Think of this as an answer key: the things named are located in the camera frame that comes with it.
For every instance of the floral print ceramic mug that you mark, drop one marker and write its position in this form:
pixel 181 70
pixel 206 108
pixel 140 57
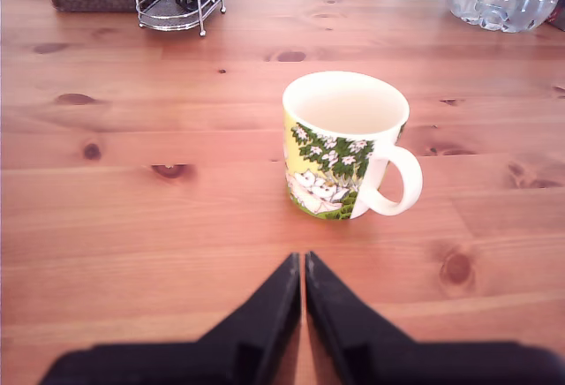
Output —
pixel 326 168

